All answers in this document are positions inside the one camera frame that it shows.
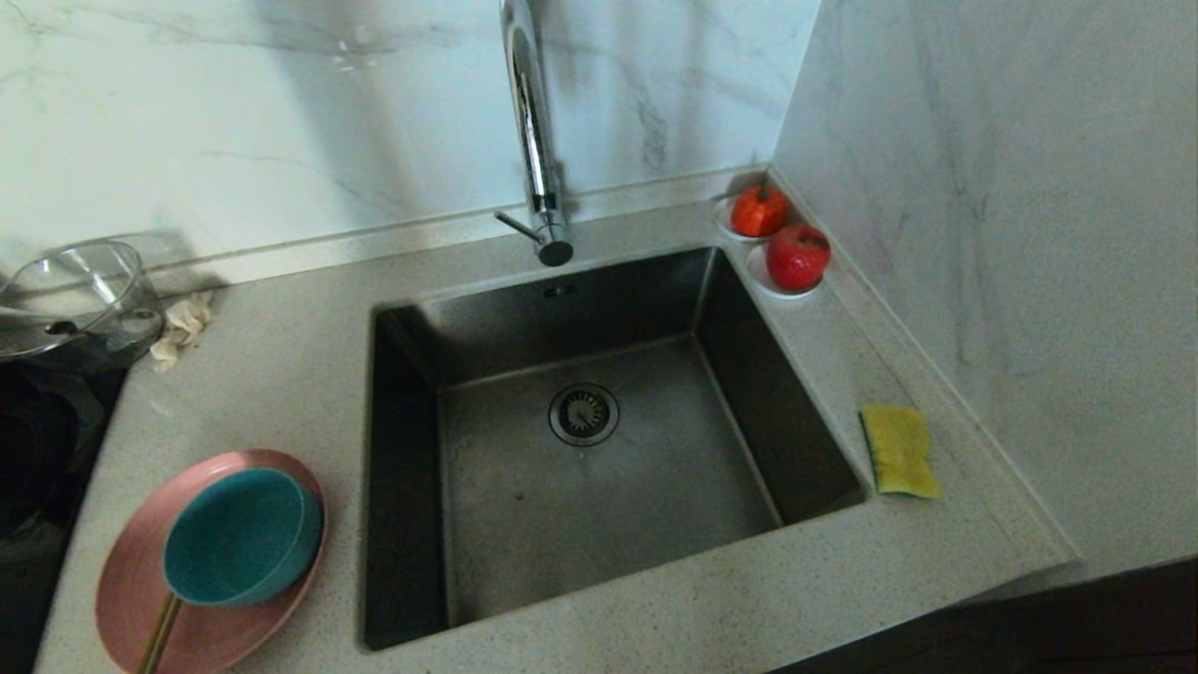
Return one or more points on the yellow sponge green backing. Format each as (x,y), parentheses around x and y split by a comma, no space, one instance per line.
(900,454)

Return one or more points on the stainless steel sink basin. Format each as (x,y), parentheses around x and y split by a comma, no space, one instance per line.
(655,496)

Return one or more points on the round metal drain strainer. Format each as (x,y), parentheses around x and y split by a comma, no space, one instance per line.
(584,414)

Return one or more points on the small white dish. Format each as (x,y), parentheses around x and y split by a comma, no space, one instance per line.
(722,221)
(759,279)

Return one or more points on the chrome kitchen faucet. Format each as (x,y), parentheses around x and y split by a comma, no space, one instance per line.
(541,178)

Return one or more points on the red tomato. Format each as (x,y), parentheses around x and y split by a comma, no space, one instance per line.
(758,212)

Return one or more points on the red apple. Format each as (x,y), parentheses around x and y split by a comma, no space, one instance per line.
(797,256)

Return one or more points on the crumpled beige tissue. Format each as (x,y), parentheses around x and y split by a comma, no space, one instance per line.
(185,323)

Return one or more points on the teal bowl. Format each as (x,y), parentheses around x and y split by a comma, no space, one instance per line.
(234,538)

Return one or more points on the clear glass jug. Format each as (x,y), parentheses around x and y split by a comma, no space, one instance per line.
(84,295)

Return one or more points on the pink plate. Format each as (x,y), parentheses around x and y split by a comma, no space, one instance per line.
(126,580)

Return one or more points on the black stove cooktop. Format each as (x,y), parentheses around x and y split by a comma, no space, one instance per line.
(42,468)

